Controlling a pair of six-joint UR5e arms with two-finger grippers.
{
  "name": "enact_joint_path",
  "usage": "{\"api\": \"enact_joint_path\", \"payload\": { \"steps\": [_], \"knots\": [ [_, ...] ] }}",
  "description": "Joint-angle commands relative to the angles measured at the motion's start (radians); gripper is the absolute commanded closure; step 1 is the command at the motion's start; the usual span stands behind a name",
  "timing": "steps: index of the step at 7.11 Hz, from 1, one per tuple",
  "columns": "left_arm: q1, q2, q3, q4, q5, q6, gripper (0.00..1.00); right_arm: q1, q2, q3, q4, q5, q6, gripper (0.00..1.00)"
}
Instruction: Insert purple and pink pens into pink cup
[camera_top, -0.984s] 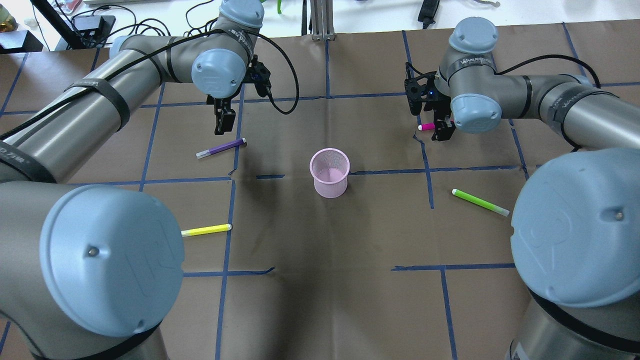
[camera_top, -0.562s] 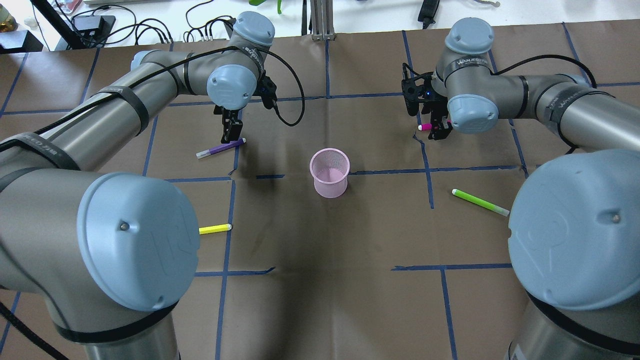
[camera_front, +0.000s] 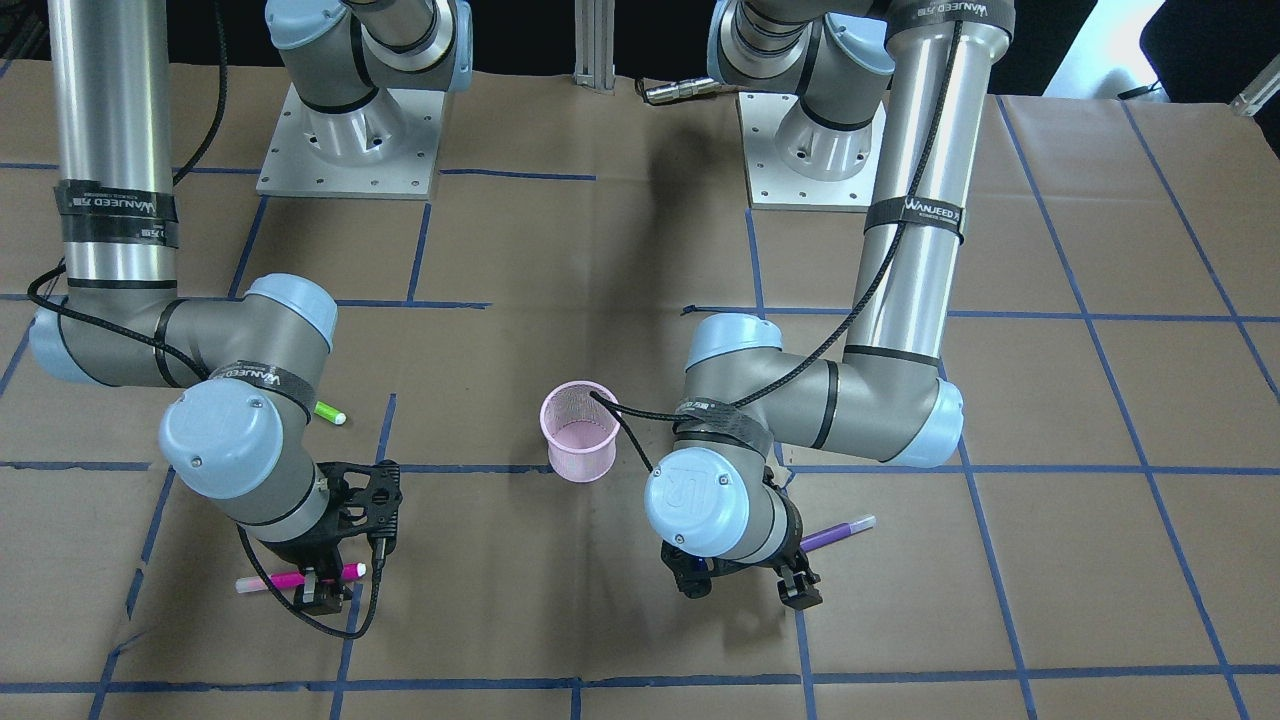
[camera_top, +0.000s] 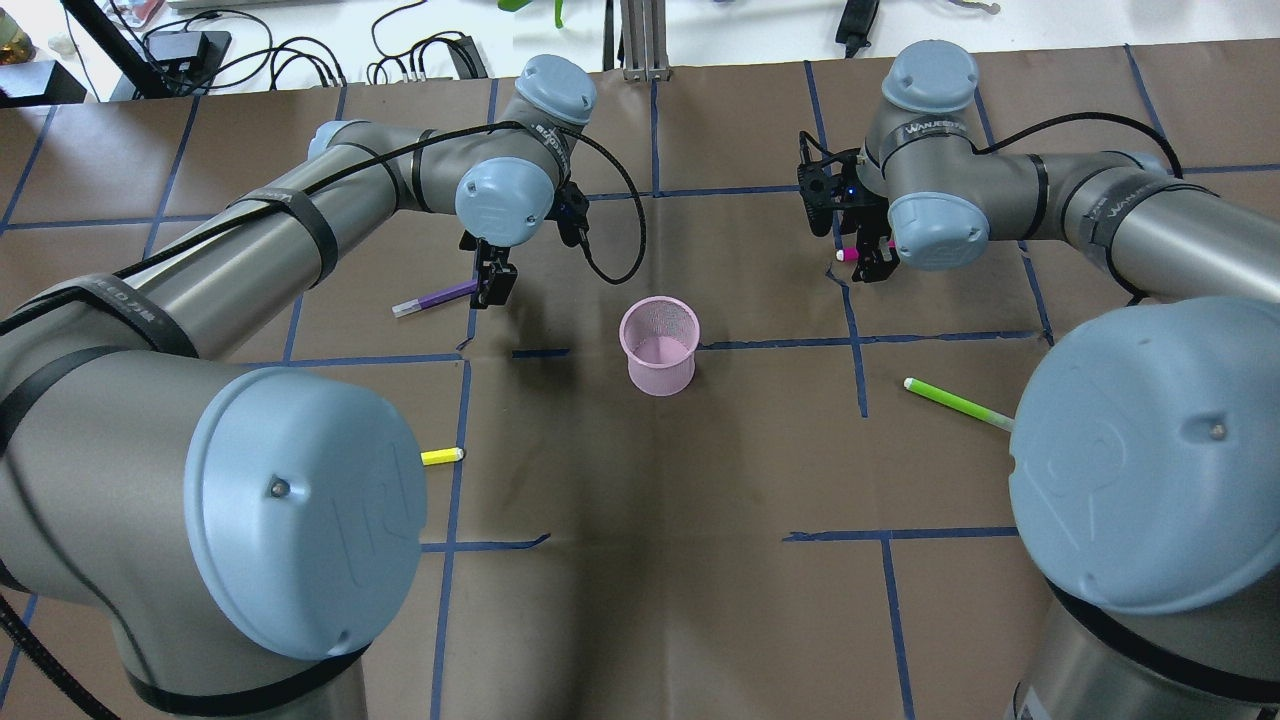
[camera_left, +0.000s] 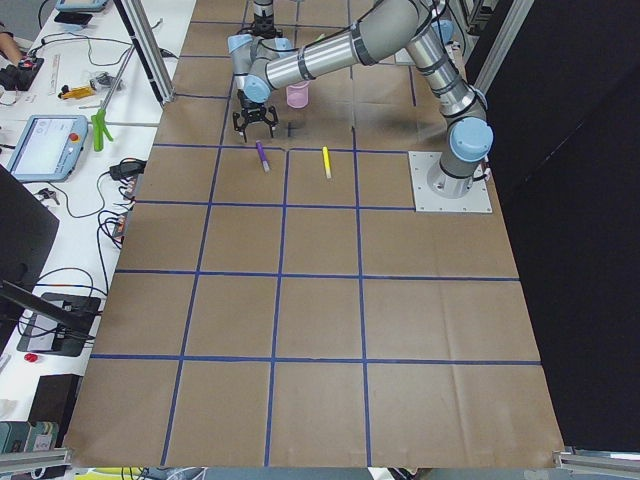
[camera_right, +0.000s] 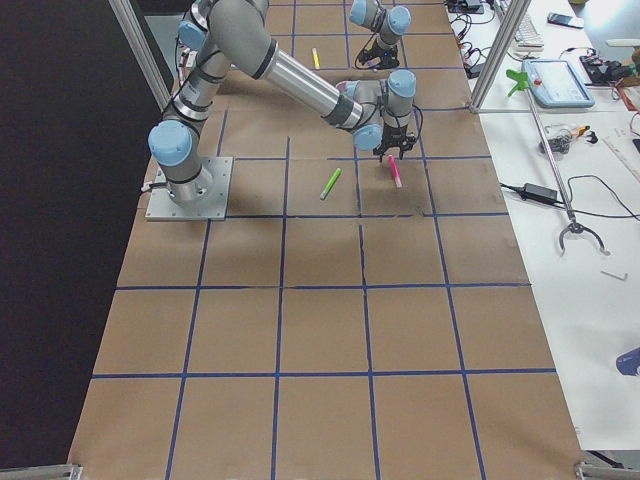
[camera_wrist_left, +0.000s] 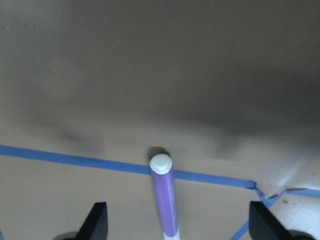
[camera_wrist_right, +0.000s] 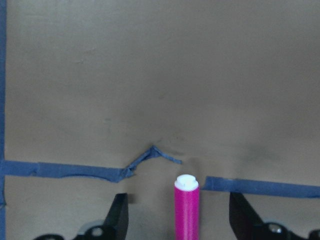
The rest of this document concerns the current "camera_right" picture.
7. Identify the blue teach pendant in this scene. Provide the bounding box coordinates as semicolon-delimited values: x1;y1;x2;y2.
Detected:
521;59;595;109

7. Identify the yellow pen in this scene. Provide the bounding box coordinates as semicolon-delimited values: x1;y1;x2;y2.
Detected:
311;47;320;70

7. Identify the black smartphone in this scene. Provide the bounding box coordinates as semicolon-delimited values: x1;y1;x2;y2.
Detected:
547;12;584;29

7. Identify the pink pen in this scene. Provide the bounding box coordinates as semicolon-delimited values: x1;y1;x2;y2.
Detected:
387;155;403;188

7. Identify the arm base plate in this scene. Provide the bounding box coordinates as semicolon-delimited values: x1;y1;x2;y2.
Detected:
146;157;233;221

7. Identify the white keyboard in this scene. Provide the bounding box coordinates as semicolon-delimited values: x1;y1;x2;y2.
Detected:
512;14;545;52

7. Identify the silver allen key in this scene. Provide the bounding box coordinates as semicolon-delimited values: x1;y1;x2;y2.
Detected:
600;270;629;282

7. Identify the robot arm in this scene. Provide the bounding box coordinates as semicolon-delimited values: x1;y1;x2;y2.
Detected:
148;1;417;207
349;0;412;71

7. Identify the black power adapter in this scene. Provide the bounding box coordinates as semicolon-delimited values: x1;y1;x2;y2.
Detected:
521;183;558;205

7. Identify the long reach grabber tool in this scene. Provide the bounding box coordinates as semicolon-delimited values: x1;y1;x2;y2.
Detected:
523;87;610;256

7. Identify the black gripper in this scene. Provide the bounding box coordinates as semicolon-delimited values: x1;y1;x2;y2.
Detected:
373;117;417;165
355;41;400;70

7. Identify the green pen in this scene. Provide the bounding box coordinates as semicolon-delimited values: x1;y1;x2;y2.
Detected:
320;168;342;201

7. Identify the aluminium frame upright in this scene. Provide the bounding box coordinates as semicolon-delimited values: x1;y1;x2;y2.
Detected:
469;0;531;113

